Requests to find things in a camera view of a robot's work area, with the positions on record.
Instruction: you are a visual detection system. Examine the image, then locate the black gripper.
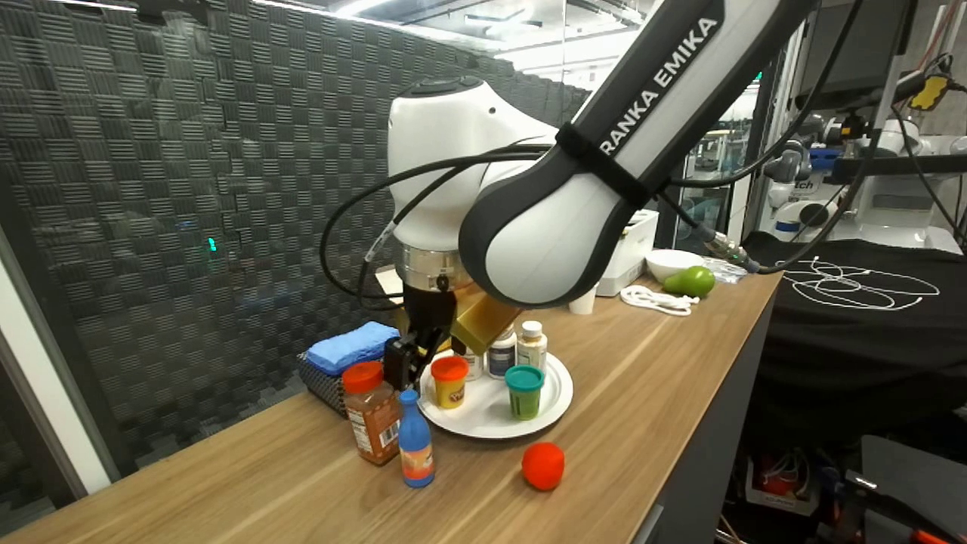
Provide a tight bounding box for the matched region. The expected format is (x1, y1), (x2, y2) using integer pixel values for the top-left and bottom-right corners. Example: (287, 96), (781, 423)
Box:
(385, 277), (459, 394)

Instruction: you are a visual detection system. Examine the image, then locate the yellow tub orange lid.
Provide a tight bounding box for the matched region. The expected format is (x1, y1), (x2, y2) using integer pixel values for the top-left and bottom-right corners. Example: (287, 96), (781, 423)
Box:
(429, 354), (474, 412)

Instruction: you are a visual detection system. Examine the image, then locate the spice jar orange lid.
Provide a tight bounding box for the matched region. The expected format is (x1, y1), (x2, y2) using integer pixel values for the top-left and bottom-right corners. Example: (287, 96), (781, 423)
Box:
(338, 360), (404, 469)

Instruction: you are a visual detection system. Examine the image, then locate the small tub teal lid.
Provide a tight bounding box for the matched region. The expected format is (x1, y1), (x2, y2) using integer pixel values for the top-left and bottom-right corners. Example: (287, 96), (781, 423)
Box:
(501, 363), (547, 423)

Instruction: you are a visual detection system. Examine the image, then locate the pill bottle green label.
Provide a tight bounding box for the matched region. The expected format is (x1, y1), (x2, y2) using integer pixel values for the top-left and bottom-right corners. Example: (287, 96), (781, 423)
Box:
(514, 319), (549, 375)

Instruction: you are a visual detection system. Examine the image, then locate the white paper plate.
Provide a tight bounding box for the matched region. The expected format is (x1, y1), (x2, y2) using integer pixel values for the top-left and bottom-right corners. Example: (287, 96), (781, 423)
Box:
(414, 347), (578, 444)

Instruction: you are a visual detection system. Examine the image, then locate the blue folded cloth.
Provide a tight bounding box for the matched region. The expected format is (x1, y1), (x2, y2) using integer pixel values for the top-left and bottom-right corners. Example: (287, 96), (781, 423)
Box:
(300, 322), (404, 380)

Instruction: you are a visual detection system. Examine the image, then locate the blue bottle orange label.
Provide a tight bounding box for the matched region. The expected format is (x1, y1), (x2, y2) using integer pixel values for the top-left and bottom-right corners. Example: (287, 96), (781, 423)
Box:
(397, 389), (438, 494)

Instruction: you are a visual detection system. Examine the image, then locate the grey woven basket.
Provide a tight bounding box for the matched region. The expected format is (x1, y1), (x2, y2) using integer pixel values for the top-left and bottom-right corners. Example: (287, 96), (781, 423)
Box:
(296, 346), (397, 419)

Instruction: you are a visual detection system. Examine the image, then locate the orange plush ball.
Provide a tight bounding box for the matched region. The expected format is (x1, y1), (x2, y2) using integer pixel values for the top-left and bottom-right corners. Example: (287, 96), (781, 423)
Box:
(520, 438), (568, 495)

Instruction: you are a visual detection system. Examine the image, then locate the white smart garden appliance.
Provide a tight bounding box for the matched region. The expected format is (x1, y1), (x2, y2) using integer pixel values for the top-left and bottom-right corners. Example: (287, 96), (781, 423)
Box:
(592, 206), (663, 300)

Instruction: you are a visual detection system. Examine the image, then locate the white bowl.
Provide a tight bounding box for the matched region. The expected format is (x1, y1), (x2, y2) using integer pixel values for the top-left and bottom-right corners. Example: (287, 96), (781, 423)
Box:
(643, 248), (706, 288)

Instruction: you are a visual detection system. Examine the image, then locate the green fruit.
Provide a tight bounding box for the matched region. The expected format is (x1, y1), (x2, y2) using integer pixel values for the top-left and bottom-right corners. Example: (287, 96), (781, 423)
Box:
(663, 262), (719, 302)

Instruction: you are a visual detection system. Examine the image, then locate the red white floor box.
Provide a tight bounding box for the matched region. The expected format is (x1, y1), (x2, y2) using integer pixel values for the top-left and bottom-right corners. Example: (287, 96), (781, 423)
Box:
(744, 457), (821, 520)

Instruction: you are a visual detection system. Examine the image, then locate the white background machine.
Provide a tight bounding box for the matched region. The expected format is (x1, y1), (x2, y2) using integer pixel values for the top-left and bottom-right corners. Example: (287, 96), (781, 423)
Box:
(759, 134), (848, 244)

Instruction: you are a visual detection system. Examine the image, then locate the black side table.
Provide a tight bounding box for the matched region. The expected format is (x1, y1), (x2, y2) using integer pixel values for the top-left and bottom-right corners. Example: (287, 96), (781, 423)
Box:
(727, 227), (967, 405)

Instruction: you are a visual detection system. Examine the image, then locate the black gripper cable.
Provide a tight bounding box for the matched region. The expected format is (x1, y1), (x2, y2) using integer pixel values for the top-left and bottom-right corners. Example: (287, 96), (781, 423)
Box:
(316, 139), (568, 305)

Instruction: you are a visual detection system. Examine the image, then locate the white coiled table cable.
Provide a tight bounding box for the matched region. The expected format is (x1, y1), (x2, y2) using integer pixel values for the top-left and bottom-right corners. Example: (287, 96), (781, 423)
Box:
(617, 281), (701, 322)

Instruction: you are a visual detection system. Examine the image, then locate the thin white looped cable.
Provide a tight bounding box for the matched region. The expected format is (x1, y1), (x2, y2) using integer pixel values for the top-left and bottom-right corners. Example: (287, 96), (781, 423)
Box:
(775, 253), (946, 314)

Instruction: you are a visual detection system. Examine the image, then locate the yellow cable plug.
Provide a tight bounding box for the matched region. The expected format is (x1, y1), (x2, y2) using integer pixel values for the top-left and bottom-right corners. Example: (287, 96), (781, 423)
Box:
(911, 69), (954, 114)

